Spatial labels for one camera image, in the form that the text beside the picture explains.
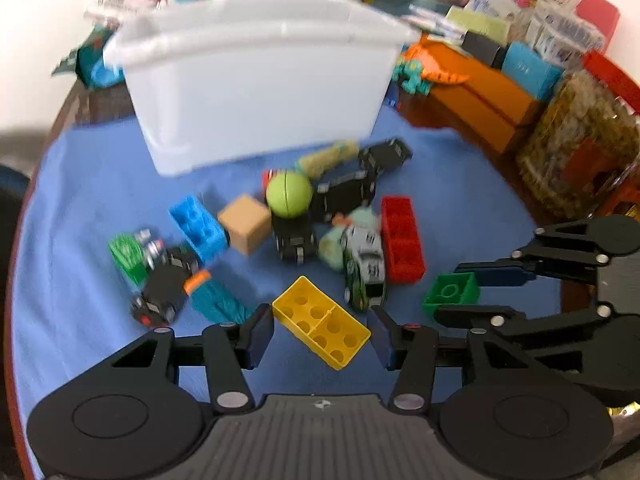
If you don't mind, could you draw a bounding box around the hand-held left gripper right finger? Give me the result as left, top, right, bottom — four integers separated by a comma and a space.
367, 304, 551, 412

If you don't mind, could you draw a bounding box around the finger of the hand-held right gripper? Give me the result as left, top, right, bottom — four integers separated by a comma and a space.
434, 303, 627, 357
455, 217, 608, 286

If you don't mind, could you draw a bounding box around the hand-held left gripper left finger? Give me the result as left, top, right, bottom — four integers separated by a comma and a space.
95, 304, 275, 414

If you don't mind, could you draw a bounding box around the green building brick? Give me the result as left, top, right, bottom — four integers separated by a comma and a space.
422, 272, 481, 318

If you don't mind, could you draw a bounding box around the green ball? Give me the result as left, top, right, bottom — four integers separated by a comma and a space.
266, 171, 312, 218

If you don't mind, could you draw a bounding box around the black toy car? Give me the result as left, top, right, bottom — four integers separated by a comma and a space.
131, 247, 201, 328
311, 170, 378, 223
359, 137, 413, 176
272, 212, 318, 264

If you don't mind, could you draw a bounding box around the white plastic bin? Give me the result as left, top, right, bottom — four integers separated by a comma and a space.
102, 0, 423, 177

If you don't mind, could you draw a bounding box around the yellow building brick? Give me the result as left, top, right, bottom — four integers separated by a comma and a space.
271, 276, 372, 371

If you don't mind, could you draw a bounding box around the white green toy car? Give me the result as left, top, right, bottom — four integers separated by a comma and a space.
341, 225, 388, 311

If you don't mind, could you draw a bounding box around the red building brick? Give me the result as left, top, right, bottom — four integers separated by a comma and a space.
381, 196, 427, 283

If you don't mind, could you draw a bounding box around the pale green soft toy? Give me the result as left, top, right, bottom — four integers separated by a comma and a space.
320, 207, 383, 266

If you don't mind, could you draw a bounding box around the tan wooden cube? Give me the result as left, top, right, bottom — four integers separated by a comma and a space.
217, 194, 273, 256

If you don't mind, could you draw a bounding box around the blue building brick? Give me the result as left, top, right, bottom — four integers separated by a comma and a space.
168, 195, 231, 263

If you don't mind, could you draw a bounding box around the snack jar with red lid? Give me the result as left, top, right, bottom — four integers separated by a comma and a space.
516, 50, 640, 221

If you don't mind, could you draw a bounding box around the green toy truck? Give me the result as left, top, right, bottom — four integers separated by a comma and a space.
109, 230, 168, 286

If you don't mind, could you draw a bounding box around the orange box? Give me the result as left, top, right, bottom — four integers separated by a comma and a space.
400, 40, 543, 156

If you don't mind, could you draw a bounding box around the yellow green toy corn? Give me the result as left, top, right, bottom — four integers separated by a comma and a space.
295, 141, 361, 178

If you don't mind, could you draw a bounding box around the blue box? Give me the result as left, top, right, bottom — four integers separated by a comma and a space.
501, 41, 563, 101

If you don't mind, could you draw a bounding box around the blue mat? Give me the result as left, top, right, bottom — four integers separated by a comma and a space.
10, 95, 566, 480

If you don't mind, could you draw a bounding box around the orange teal dinosaur toy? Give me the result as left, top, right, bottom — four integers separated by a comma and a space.
392, 35, 471, 96

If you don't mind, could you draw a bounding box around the black box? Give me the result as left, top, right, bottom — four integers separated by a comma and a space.
461, 31, 506, 68

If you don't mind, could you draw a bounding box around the pale green box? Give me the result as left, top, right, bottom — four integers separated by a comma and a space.
445, 6, 511, 43

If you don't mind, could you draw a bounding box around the stack of white cartons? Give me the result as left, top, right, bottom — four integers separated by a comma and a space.
520, 0, 606, 68

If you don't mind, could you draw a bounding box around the red board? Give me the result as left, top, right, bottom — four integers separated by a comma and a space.
492, 0, 621, 56

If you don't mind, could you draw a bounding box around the teal snack bag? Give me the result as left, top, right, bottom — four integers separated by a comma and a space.
52, 25, 126, 91

